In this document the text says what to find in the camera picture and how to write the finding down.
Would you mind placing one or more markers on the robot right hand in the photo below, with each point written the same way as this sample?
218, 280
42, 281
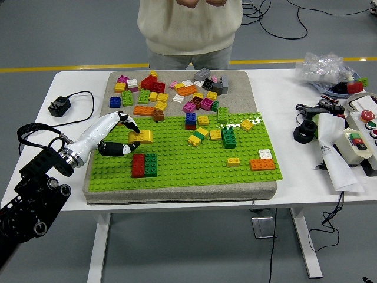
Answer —
366, 280

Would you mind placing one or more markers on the person's right hand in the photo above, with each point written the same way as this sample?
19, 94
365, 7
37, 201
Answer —
188, 3

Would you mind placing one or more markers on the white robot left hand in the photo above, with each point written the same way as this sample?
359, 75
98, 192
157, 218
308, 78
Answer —
97, 132

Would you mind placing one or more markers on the person's left hand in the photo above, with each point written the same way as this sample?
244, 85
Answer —
216, 2

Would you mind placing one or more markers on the yellow curved brick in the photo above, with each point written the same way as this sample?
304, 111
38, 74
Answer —
145, 136

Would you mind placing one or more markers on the red long brick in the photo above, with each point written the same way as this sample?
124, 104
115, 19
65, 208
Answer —
138, 165

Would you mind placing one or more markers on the dark green long brick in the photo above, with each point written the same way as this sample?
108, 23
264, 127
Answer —
228, 137
150, 165

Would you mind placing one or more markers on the brown small brick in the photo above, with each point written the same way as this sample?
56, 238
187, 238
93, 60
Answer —
158, 115

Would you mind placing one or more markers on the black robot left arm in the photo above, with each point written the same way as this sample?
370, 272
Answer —
38, 177

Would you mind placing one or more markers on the blue square brick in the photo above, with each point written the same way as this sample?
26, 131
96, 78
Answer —
115, 102
191, 118

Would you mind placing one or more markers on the lime green brick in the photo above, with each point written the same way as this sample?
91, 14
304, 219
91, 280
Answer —
127, 98
144, 96
363, 81
223, 115

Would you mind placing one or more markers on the yellow square brick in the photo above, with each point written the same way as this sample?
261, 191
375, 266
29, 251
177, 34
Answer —
161, 106
120, 87
233, 162
153, 96
162, 97
194, 140
198, 95
212, 95
246, 125
215, 135
203, 120
178, 86

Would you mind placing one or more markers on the pink square brick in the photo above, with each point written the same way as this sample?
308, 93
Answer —
135, 89

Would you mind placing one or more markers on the magenta square brick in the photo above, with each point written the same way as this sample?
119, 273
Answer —
122, 79
189, 107

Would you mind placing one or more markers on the white square brick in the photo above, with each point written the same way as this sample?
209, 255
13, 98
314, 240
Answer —
265, 154
198, 84
187, 82
132, 82
178, 98

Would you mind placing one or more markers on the large red brick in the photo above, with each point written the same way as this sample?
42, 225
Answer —
147, 82

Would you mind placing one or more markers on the light grey brick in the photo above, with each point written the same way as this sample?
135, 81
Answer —
202, 74

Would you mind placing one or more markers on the dark red hollow brick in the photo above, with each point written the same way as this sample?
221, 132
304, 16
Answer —
196, 102
158, 87

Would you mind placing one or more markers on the small pink brick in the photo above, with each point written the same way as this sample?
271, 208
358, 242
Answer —
214, 78
173, 84

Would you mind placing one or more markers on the small yellow brick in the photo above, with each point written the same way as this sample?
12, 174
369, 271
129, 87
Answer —
153, 74

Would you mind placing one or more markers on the grey long brick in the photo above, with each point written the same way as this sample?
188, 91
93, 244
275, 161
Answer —
225, 83

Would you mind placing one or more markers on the black hollow brick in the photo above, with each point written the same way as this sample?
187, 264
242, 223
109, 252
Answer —
208, 84

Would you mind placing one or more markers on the dark grey brick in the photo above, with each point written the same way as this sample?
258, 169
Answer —
217, 88

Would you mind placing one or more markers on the red square brick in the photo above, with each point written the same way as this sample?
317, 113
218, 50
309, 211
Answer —
190, 127

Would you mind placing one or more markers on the green studded baseplate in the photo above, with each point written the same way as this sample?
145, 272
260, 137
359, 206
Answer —
188, 168

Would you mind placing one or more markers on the magenta hollow brick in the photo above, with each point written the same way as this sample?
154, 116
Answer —
207, 104

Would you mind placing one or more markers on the green thin brick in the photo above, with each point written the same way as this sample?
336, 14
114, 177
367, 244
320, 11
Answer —
200, 135

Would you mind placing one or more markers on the small dark green brick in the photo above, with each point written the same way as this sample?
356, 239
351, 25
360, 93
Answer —
215, 106

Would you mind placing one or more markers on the yellow thin brick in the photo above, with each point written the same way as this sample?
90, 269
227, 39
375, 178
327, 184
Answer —
202, 131

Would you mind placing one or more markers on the person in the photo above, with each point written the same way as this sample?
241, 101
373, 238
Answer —
191, 32

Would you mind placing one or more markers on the black power plug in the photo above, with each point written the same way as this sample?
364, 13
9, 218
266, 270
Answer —
59, 106

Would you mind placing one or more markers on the white table leg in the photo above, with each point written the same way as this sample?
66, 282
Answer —
306, 244
98, 250

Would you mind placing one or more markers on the white paper sheet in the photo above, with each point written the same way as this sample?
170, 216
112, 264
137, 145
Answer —
338, 168

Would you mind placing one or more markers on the metal floor plate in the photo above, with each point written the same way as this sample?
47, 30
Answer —
263, 227

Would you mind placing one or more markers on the clear plastic bag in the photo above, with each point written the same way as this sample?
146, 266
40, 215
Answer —
321, 66

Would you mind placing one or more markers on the blue plastic dish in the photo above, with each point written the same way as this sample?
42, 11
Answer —
324, 89

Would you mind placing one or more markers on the black power adapter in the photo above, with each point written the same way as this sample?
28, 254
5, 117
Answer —
315, 111

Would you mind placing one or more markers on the white button control box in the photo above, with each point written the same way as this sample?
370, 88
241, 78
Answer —
357, 125

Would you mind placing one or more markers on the large black nut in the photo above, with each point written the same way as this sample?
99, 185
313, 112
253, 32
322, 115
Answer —
298, 136

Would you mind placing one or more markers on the green paper piece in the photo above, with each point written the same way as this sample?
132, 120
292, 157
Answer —
315, 123

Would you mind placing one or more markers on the black servo parts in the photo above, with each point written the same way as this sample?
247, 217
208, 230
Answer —
335, 109

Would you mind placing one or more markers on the white flat device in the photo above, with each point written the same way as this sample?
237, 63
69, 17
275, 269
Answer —
363, 103

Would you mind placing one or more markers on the small white switch box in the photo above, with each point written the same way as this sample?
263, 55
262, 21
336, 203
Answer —
346, 147

